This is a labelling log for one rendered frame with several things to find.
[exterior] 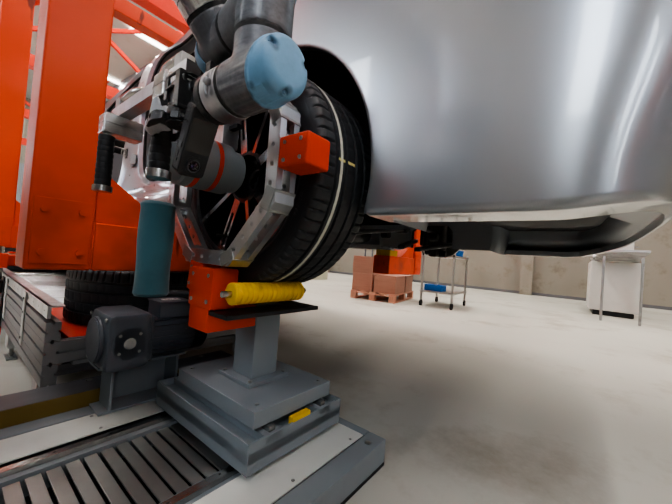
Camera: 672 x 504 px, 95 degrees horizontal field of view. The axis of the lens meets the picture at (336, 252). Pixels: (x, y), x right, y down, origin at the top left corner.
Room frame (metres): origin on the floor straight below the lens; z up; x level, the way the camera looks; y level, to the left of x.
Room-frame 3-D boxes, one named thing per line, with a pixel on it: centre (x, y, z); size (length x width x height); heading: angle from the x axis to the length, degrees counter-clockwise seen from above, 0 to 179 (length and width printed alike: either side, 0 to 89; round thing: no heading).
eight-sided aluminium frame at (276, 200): (0.88, 0.34, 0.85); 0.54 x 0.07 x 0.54; 52
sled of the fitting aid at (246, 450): (1.03, 0.26, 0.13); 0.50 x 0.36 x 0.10; 52
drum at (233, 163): (0.82, 0.38, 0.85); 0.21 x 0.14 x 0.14; 142
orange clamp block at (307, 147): (0.69, 0.09, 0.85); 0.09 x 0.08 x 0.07; 52
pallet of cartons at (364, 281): (5.37, -0.88, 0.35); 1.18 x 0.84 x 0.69; 146
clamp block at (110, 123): (0.82, 0.60, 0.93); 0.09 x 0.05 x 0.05; 142
